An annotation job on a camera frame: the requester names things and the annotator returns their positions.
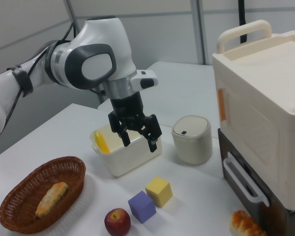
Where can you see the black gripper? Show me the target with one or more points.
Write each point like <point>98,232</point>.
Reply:
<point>127,105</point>

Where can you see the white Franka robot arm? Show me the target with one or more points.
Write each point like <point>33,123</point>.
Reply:
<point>96,51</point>

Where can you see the white square plastic container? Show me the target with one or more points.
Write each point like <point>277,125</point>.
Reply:
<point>127,157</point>

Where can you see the yellow banana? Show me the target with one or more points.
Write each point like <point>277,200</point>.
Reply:
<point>102,143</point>

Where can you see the small white lidded bin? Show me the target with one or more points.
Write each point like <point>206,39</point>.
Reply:
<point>191,140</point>

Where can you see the yellow cube block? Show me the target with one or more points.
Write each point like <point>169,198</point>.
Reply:
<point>159,190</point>

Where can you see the purple cube block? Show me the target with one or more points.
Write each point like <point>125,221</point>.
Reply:
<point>141,206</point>

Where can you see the red apple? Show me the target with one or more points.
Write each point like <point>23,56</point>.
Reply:
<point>117,222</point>

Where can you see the toasted bread slice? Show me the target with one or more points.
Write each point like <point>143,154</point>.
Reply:
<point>51,199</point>

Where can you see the cream toy oven cabinet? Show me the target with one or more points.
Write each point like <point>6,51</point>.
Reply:
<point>260,103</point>

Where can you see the brown wicker basket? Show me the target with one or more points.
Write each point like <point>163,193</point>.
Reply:
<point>19,209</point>

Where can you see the braided bread roll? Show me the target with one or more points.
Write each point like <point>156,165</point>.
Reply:
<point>245,225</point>

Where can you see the black pole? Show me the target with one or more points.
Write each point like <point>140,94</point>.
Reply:
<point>242,19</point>

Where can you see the dark brown drawer unit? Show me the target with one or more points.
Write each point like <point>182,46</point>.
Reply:
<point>280,211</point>

